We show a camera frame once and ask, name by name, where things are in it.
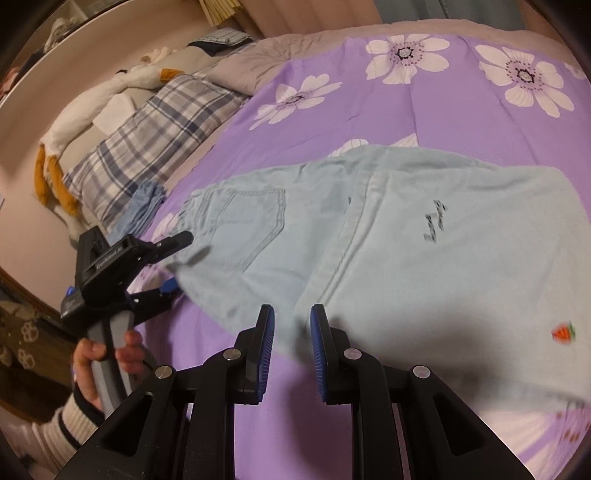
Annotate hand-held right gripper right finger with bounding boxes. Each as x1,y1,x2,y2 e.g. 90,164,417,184
309,303,532,480

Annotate person's left hand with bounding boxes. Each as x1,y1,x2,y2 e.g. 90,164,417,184
71,329,151,409

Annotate dark floral cloth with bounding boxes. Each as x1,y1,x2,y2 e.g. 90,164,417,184
0,298,77,421

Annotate grey long pillow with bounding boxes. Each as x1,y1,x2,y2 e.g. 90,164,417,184
60,44,220,176

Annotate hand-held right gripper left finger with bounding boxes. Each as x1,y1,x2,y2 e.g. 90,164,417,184
67,304,276,480

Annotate light blue strawberry pants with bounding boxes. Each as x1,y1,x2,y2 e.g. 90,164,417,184
164,144,591,418

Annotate purple floral bed sheet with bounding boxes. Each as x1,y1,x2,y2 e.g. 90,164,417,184
134,32,591,480

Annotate white goose plush toy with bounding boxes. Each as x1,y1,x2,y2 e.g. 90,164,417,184
34,48,185,217

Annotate large plaid pillow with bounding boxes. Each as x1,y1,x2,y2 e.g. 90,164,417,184
62,74,252,232

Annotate folded blue jeans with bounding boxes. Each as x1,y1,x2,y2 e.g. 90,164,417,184
113,179,168,238

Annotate teal curtain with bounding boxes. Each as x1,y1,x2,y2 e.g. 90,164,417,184
374,0,525,34

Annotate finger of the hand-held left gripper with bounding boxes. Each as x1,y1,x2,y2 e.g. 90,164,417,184
134,231,195,269
127,277,182,324

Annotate small plaid pillow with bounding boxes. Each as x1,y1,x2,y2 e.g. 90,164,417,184
198,28,256,48

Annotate person's left forearm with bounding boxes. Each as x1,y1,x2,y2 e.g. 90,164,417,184
25,383,106,474

